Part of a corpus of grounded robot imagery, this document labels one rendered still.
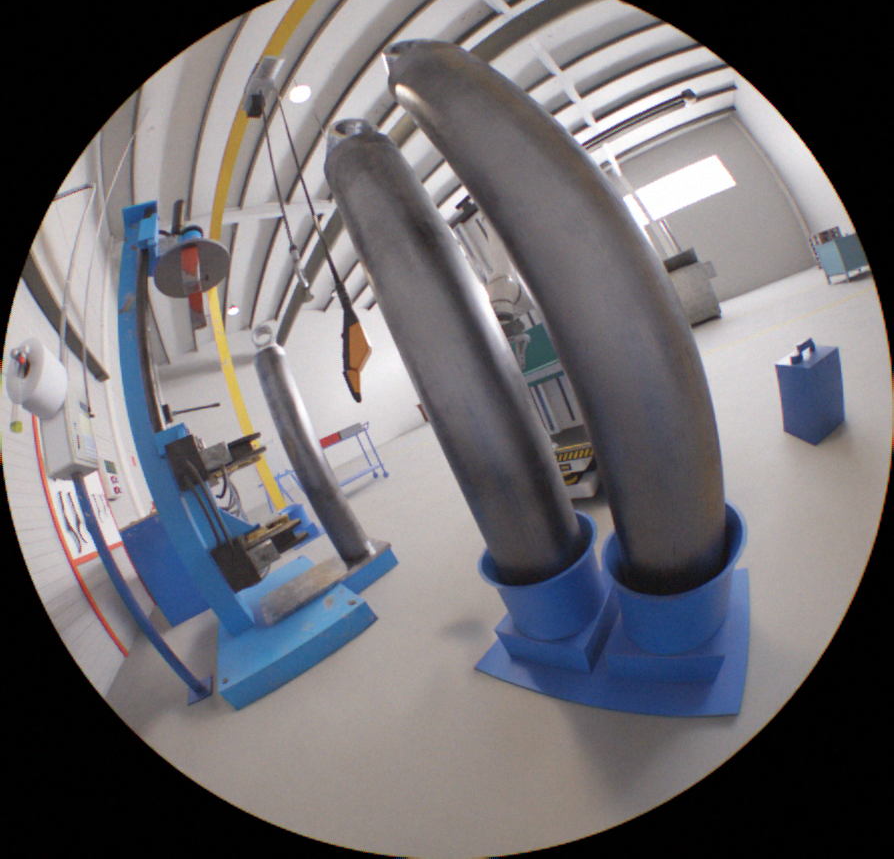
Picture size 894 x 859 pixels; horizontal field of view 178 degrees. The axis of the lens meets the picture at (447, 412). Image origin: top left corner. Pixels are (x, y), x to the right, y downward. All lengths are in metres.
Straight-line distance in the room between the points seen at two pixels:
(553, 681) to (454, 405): 0.74
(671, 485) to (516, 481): 0.27
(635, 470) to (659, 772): 0.64
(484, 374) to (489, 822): 0.94
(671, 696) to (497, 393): 0.78
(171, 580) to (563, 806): 2.85
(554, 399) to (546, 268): 1.38
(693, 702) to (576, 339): 0.78
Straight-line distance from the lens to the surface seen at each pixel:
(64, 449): 1.62
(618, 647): 0.73
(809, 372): 1.46
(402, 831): 0.89
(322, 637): 1.36
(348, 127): 1.03
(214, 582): 1.71
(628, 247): 0.38
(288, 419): 1.67
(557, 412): 1.73
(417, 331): 0.51
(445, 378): 0.49
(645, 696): 0.81
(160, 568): 2.98
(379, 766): 0.97
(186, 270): 1.94
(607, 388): 0.37
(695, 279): 7.63
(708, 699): 0.81
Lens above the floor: 0.77
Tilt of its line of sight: 3 degrees down
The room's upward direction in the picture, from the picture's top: 24 degrees counter-clockwise
